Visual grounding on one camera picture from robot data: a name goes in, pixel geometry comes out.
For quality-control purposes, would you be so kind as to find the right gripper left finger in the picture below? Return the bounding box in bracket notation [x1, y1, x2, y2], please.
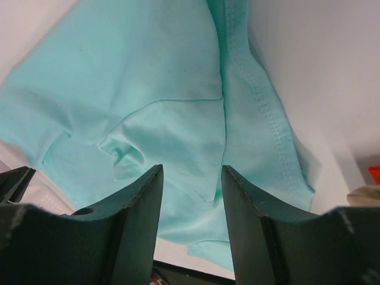
[1, 164, 164, 284]

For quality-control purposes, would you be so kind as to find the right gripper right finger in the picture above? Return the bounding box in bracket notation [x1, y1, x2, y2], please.
[221, 166, 379, 284]

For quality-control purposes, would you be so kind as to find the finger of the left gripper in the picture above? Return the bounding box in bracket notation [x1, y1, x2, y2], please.
[0, 166, 36, 204]

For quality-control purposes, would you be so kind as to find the teal green t shirt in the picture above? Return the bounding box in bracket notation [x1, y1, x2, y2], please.
[1, 1, 314, 270]

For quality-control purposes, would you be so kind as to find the white plastic laundry basket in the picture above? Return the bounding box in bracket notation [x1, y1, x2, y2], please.
[1, 162, 75, 214]

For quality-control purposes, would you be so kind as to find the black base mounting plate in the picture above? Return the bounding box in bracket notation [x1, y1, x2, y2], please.
[150, 260, 236, 285]

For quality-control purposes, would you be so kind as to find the folded beige t shirt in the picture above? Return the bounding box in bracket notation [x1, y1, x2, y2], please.
[347, 185, 380, 207]

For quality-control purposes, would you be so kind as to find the folded orange t shirt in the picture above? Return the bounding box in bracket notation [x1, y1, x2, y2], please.
[368, 165, 380, 185]

